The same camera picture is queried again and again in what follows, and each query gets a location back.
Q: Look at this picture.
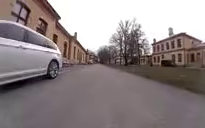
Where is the group of bare trees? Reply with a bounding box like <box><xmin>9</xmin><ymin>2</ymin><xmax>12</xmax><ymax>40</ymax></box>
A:
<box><xmin>97</xmin><ymin>18</ymin><xmax>152</xmax><ymax>66</ymax></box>

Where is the dark vehicle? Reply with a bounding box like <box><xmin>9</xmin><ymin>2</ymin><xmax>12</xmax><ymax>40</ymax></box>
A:
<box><xmin>160</xmin><ymin>59</ymin><xmax>178</xmax><ymax>68</ymax></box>

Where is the grey asphalt road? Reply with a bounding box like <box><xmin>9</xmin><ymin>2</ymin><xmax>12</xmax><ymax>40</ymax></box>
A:
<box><xmin>0</xmin><ymin>63</ymin><xmax>205</xmax><ymax>128</ymax></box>

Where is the long yellow brick building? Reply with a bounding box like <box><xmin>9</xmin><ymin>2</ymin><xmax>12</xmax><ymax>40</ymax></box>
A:
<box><xmin>0</xmin><ymin>0</ymin><xmax>88</xmax><ymax>66</ymax></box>

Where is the grass strip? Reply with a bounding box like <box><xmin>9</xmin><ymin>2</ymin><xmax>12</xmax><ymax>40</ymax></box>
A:
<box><xmin>104</xmin><ymin>63</ymin><xmax>205</xmax><ymax>97</ymax></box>

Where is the two-storey yellow building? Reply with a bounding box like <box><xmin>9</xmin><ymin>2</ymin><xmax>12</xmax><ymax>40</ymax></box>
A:
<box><xmin>151</xmin><ymin>27</ymin><xmax>205</xmax><ymax>68</ymax></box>

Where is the white car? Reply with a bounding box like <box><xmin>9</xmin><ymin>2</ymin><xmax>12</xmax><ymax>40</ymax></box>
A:
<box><xmin>0</xmin><ymin>19</ymin><xmax>64</xmax><ymax>88</ymax></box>

